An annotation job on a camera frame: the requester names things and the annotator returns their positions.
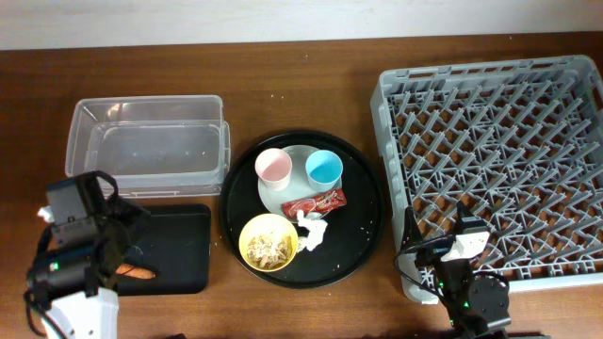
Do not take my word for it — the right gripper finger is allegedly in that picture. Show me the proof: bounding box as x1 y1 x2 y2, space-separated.
402 206 423 252
455 201 485 234

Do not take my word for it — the orange carrot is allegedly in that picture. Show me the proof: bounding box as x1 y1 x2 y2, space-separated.
116 264 155 280

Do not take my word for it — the red snack wrapper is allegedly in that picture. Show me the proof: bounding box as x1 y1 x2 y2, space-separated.
281 188 347 218

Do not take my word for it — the white tissue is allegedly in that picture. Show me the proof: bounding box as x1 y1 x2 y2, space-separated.
297 210 328 252

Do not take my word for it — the yellow bowl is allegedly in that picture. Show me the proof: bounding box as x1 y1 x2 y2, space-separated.
238 214 299 272

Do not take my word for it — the food scraps pile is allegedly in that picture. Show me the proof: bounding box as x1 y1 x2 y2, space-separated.
246 235 292 270

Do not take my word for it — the pink cup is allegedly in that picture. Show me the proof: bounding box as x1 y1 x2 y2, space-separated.
254 148 293 191

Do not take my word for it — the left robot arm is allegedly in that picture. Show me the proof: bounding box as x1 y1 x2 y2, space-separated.
24 170 150 338

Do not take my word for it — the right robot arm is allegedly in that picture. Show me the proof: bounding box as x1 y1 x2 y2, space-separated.
395 202 511 338

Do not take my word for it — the grey dishwasher rack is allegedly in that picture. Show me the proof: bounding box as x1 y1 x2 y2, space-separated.
370 56 602 292

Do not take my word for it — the black rectangular tray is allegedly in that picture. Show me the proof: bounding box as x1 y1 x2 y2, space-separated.
117 204 211 297

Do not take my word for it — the clear plastic storage bin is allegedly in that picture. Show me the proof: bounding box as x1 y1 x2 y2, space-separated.
65 95 231 199

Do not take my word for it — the blue cup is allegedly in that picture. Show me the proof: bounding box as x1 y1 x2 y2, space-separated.
305 150 343 192

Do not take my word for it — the black round tray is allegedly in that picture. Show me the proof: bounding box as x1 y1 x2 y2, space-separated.
219 130 385 289

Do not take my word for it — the light grey plate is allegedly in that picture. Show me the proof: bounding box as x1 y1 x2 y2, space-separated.
257 144 342 217

